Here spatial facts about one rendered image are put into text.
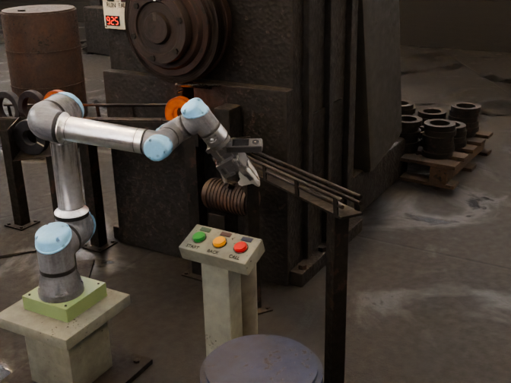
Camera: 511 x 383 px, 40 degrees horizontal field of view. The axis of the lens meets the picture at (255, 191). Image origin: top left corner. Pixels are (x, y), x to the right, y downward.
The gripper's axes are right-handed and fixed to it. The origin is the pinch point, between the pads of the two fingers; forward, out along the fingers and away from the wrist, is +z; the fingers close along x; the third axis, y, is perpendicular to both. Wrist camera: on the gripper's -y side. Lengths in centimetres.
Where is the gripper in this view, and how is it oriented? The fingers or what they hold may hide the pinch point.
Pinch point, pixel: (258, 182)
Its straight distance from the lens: 228.0
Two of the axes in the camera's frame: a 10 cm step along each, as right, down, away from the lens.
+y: -8.3, 4.1, 3.8
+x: -0.7, 6.0, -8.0
